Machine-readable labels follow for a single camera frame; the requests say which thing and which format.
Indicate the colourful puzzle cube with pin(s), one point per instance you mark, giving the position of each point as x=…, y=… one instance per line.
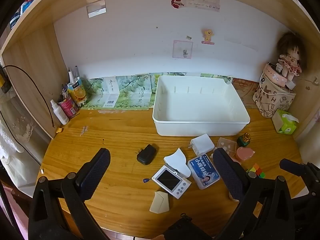
x=256, y=170

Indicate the grape print carton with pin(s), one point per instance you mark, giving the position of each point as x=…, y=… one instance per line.
x=120, y=91

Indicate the white power adapter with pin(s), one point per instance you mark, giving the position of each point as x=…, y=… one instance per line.
x=203, y=145

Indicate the white lace cloth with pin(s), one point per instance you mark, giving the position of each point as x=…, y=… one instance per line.
x=15, y=132

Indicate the pink square sticker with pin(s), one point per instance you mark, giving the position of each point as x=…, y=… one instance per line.
x=183, y=49

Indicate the patterned fabric bag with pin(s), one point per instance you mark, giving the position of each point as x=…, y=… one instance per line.
x=271, y=98

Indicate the clear wall holder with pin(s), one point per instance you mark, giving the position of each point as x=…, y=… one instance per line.
x=96, y=3

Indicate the yellow pony sticker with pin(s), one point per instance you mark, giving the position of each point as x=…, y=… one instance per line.
x=208, y=36

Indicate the taped paper note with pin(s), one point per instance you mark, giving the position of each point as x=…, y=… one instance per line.
x=200, y=0

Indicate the cream envelope-shaped holder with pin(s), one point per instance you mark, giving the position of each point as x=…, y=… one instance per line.
x=160, y=202

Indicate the orange juice carton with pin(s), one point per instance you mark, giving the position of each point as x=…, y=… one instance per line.
x=78, y=91

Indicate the pink can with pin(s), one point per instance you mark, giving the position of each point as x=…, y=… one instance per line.
x=68, y=106

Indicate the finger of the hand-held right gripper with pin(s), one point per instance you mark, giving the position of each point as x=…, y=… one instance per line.
x=292, y=167

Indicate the white digital screen device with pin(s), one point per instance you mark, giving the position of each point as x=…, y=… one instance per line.
x=171, y=182

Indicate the red wall sticker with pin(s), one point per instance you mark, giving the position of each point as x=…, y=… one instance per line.
x=176, y=2

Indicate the black fabric bag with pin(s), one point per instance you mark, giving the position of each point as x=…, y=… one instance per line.
x=185, y=226

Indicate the white plastic bin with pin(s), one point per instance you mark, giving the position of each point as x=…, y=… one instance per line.
x=200, y=105

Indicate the green perfume bottle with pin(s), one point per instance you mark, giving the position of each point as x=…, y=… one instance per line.
x=243, y=140

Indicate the bundle of pens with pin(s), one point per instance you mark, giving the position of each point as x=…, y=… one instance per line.
x=73, y=73

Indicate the row of books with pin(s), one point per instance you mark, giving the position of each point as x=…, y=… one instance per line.
x=27, y=1

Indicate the clear plastic square box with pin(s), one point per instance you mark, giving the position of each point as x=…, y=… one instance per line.
x=227, y=147

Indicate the white curved plastic piece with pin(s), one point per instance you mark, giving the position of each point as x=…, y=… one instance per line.
x=178, y=161

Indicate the green tissue pack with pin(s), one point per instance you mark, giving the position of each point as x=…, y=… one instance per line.
x=285, y=121

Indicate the white spray bottle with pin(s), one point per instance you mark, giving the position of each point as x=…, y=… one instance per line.
x=59, y=112

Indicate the blue white rectangular box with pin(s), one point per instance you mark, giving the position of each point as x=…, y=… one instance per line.
x=203, y=171

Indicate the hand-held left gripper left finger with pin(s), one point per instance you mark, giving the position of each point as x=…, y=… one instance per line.
x=96, y=172

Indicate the rag doll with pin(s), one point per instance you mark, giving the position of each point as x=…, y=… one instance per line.
x=291, y=55

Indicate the pink round box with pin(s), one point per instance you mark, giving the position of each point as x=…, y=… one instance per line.
x=275, y=74

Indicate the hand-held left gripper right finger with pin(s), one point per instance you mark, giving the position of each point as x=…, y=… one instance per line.
x=228, y=172

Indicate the yellow black device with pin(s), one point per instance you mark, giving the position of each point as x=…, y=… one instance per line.
x=5, y=83

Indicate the brown patterned board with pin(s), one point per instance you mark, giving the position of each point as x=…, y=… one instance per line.
x=246, y=92

